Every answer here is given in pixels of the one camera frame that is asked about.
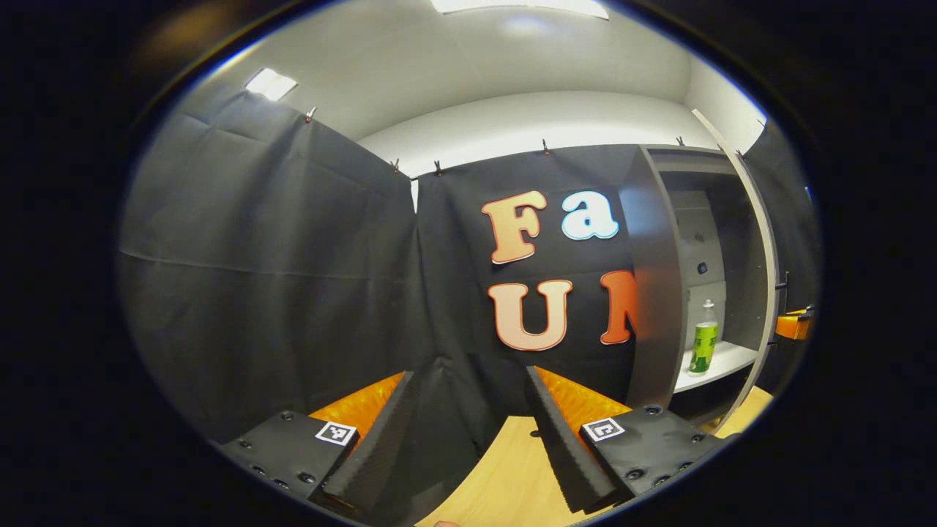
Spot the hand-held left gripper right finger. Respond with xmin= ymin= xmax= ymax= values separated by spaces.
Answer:
xmin=524 ymin=365 xmax=740 ymax=515

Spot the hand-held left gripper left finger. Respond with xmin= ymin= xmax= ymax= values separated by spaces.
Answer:
xmin=212 ymin=370 xmax=422 ymax=517

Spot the beige cabinet door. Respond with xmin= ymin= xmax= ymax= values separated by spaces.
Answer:
xmin=692 ymin=108 xmax=781 ymax=434

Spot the green label plastic bottle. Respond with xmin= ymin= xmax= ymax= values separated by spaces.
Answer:
xmin=688 ymin=299 xmax=720 ymax=376

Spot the dark grey cabinet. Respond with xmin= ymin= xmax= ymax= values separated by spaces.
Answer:
xmin=619 ymin=144 xmax=766 ymax=429

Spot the black backdrop cloth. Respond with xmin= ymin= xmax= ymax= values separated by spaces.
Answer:
xmin=117 ymin=81 xmax=821 ymax=447

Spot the ceiling light panel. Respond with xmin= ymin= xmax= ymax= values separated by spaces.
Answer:
xmin=244 ymin=67 xmax=299 ymax=102
xmin=430 ymin=0 xmax=610 ymax=20

